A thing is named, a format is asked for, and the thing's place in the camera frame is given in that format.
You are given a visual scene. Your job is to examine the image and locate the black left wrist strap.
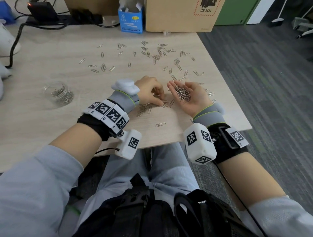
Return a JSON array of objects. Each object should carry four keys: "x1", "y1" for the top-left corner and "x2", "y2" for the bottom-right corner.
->
[{"x1": 77, "y1": 113, "x2": 117, "y2": 142}]

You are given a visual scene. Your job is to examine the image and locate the grey left wrist brace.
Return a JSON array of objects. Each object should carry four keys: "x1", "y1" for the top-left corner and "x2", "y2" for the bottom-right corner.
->
[{"x1": 108, "y1": 89, "x2": 140, "y2": 114}]

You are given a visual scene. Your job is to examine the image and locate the green cabinet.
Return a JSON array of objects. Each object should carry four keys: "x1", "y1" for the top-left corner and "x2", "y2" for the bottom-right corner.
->
[{"x1": 215, "y1": 0, "x2": 260, "y2": 26}]

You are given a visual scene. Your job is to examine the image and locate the person's left hand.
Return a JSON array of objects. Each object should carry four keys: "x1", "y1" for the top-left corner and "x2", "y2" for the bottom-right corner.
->
[{"x1": 134, "y1": 76, "x2": 165, "y2": 107}]

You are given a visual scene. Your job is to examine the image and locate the handful of silver paper clips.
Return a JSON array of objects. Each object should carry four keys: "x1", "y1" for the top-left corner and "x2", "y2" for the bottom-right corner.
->
[{"x1": 174, "y1": 84, "x2": 192, "y2": 102}]

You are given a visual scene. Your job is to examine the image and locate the light blue jeans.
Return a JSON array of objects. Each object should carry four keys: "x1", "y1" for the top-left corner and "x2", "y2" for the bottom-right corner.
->
[{"x1": 73, "y1": 142, "x2": 200, "y2": 221}]

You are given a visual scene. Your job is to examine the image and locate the black chest harness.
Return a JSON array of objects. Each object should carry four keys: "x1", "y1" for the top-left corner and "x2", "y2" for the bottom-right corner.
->
[{"x1": 79, "y1": 173, "x2": 260, "y2": 237}]

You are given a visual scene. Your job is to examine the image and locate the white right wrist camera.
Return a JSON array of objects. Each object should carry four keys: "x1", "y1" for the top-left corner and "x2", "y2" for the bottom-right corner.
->
[{"x1": 183, "y1": 123, "x2": 217, "y2": 166}]

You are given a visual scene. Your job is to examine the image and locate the light blue sweater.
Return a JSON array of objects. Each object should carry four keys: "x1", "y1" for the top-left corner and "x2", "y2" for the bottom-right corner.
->
[{"x1": 0, "y1": 145, "x2": 313, "y2": 237}]

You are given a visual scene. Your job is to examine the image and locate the white marker band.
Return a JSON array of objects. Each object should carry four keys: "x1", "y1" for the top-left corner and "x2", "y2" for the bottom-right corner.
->
[{"x1": 84, "y1": 99, "x2": 130, "y2": 130}]

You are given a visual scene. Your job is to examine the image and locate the grey right wrist brace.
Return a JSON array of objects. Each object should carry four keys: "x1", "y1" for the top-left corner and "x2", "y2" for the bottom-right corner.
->
[{"x1": 193, "y1": 103, "x2": 226, "y2": 128}]

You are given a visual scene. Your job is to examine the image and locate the large brown cardboard box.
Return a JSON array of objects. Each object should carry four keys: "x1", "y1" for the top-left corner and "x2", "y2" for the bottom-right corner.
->
[{"x1": 145, "y1": 0, "x2": 226, "y2": 33}]

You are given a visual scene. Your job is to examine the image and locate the black power strip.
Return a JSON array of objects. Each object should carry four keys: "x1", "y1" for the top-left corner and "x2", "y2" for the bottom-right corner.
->
[{"x1": 25, "y1": 9, "x2": 104, "y2": 26}]

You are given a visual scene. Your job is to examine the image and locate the white plastic object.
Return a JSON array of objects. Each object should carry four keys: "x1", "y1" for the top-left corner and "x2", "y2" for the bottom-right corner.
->
[{"x1": 0, "y1": 62, "x2": 12, "y2": 101}]

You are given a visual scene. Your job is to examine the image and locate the white rounded device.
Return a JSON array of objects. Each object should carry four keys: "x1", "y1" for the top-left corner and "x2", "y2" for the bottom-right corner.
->
[{"x1": 0, "y1": 19, "x2": 21, "y2": 57}]

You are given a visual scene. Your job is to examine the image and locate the office chair base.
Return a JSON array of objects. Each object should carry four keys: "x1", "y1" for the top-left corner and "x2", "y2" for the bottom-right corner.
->
[{"x1": 292, "y1": 6, "x2": 313, "y2": 40}]

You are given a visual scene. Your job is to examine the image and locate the blue object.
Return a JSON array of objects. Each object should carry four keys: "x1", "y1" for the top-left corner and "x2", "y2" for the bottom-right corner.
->
[{"x1": 0, "y1": 0, "x2": 15, "y2": 25}]

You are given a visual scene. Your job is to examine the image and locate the black right wrist strap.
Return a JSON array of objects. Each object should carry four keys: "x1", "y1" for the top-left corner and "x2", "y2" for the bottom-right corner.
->
[{"x1": 208, "y1": 123, "x2": 250, "y2": 164}]

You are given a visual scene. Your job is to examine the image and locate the person's right hand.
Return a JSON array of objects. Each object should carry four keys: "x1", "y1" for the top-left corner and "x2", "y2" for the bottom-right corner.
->
[{"x1": 167, "y1": 81, "x2": 213, "y2": 118}]

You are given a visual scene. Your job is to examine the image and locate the white tracker puck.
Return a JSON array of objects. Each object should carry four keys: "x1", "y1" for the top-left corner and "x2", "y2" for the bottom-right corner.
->
[{"x1": 111, "y1": 78, "x2": 140, "y2": 95}]

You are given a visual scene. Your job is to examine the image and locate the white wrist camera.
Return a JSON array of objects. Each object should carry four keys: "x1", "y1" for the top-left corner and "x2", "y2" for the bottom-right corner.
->
[
  {"x1": 114, "y1": 129, "x2": 143, "y2": 161},
  {"x1": 183, "y1": 123, "x2": 217, "y2": 166}
]

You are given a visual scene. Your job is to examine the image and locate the heap of silver paper clips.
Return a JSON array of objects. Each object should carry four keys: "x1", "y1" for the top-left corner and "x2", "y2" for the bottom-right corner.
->
[{"x1": 51, "y1": 85, "x2": 74, "y2": 104}]

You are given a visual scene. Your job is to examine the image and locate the person's right forearm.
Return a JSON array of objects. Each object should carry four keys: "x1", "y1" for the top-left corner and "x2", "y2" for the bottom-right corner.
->
[{"x1": 216, "y1": 151, "x2": 287, "y2": 211}]

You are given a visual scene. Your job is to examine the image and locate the blue cardboard box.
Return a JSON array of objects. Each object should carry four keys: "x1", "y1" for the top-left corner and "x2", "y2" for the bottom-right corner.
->
[{"x1": 118, "y1": 2, "x2": 144, "y2": 34}]

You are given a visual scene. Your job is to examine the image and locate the black wrist strap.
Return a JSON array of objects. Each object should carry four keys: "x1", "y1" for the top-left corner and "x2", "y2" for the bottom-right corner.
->
[
  {"x1": 208, "y1": 123, "x2": 250, "y2": 164},
  {"x1": 77, "y1": 113, "x2": 117, "y2": 142}
]

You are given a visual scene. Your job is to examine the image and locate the person's left forearm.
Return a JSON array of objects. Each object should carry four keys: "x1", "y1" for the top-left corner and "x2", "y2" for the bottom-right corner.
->
[{"x1": 49, "y1": 122, "x2": 104, "y2": 169}]

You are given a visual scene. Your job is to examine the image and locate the thick black braided cable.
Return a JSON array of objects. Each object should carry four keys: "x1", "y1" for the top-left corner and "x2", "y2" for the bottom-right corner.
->
[{"x1": 4, "y1": 22, "x2": 28, "y2": 69}]

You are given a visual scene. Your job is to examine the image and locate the white panel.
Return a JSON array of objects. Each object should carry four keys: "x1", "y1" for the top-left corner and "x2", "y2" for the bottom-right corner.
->
[{"x1": 246, "y1": 0, "x2": 276, "y2": 25}]

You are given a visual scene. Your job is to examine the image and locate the black power adapter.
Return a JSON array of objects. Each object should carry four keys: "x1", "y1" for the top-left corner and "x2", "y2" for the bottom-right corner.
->
[{"x1": 27, "y1": 2, "x2": 59, "y2": 22}]

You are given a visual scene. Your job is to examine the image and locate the grey wrist brace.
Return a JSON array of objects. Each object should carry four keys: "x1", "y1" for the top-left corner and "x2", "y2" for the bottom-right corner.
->
[
  {"x1": 193, "y1": 103, "x2": 226, "y2": 128},
  {"x1": 108, "y1": 89, "x2": 140, "y2": 114}
]

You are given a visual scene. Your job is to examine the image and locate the plain brown cardboard box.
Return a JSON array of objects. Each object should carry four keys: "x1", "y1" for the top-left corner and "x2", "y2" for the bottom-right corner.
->
[{"x1": 64, "y1": 0, "x2": 120, "y2": 16}]

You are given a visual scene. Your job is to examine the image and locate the scattered silver paper clips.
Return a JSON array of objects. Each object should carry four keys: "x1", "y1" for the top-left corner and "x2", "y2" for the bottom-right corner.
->
[{"x1": 78, "y1": 40, "x2": 217, "y2": 128}]

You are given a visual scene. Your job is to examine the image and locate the clear plastic jar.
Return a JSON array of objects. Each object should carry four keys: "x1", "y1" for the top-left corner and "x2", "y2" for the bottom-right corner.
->
[{"x1": 44, "y1": 82, "x2": 74, "y2": 107}]

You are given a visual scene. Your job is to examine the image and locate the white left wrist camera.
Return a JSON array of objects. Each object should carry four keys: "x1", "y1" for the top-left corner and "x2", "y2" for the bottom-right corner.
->
[{"x1": 114, "y1": 129, "x2": 143, "y2": 161}]

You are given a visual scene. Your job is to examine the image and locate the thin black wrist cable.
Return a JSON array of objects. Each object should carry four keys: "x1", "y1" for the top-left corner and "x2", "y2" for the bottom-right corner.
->
[
  {"x1": 214, "y1": 160, "x2": 268, "y2": 237},
  {"x1": 94, "y1": 147, "x2": 121, "y2": 156}
]

